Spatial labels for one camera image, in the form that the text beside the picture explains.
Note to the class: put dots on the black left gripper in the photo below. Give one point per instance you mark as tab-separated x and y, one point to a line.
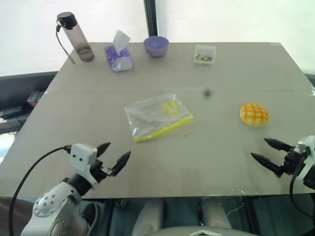
102	170

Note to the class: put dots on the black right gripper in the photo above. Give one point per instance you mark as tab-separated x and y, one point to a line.
291	159

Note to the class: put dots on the yellow melon bun toy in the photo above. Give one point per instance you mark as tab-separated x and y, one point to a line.
253	114

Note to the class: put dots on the clear zip bag yellow seal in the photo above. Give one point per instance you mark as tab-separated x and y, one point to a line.
147	115

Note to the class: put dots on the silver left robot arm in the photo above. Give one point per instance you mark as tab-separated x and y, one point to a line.
49	201

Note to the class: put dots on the black table leg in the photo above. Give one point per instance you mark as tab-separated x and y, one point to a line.
252	216

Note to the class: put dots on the grey rounded shape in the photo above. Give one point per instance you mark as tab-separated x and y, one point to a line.
148	216
214	214

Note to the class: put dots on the purple tissue pack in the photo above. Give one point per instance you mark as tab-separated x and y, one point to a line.
120	61

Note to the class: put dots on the small black red box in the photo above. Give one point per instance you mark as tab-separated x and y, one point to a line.
34	98

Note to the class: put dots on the grey panel with chevron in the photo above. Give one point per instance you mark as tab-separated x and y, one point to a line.
201	232

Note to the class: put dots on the flat black device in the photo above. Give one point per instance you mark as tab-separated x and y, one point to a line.
11	112

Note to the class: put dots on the purple bowl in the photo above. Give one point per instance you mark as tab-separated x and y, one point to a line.
156	50

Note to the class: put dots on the clear box with colourful bits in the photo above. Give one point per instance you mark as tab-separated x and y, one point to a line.
204	57

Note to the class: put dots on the dark brown rounded cushion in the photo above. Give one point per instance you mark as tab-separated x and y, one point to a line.
7	216

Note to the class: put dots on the grey translucent water bottle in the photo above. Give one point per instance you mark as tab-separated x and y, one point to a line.
78	39

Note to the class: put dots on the dark side shelf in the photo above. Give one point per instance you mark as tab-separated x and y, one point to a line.
14	83

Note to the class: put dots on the dark window pillar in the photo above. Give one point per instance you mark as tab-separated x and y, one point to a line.
150	17

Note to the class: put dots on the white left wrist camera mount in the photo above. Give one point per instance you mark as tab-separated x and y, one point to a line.
81	157

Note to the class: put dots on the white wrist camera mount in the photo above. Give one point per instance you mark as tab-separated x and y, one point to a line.
307	145
81	157

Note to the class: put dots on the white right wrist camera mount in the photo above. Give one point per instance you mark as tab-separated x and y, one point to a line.
307	145

